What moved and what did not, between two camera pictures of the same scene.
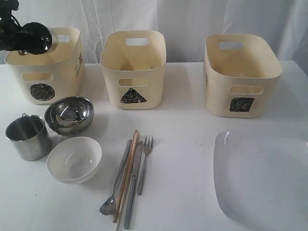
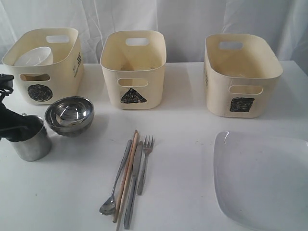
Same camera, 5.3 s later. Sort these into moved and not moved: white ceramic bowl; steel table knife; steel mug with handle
Moved: white ceramic bowl
Not moved: steel table knife; steel mug with handle
